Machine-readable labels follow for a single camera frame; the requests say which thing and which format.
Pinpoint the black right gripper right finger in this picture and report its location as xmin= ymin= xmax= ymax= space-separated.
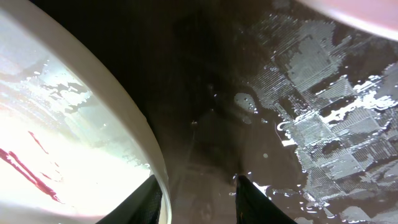
xmin=235 ymin=175 xmax=295 ymax=224

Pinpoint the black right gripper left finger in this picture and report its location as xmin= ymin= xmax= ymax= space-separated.
xmin=96 ymin=175 xmax=162 ymax=224

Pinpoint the cream plate with red stain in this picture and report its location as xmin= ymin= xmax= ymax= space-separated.
xmin=1 ymin=1 xmax=172 ymax=223

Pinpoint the pinkish plate with red stain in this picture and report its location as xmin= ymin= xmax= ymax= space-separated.
xmin=298 ymin=0 xmax=397 ymax=41

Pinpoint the dark brown serving tray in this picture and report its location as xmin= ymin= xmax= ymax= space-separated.
xmin=36 ymin=0 xmax=397 ymax=223

